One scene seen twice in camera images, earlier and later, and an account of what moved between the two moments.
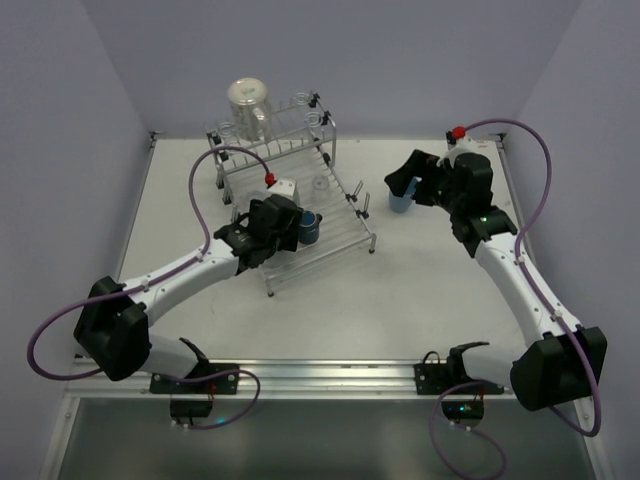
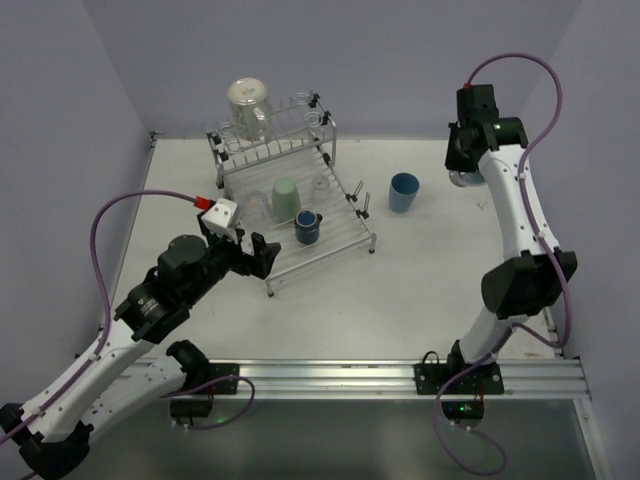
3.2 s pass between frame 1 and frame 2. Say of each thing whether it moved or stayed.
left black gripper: moved
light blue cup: stayed
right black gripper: moved
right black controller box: stayed
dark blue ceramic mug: stayed
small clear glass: stayed
